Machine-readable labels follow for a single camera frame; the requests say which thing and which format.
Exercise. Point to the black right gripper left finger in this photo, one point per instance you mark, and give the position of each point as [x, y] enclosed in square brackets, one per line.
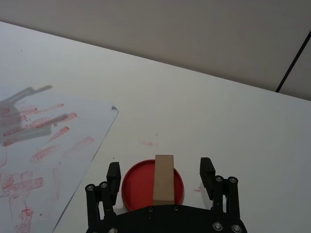
[113, 177]

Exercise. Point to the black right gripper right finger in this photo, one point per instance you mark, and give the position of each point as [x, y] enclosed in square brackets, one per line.
[206, 174]

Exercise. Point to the thin black strip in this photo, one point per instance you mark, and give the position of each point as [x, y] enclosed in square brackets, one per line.
[291, 65]

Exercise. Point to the white paper with red stamps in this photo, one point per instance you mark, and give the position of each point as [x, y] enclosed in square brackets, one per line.
[73, 136]

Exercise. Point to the wooden stamp block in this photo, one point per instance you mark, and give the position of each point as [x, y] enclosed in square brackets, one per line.
[164, 179]

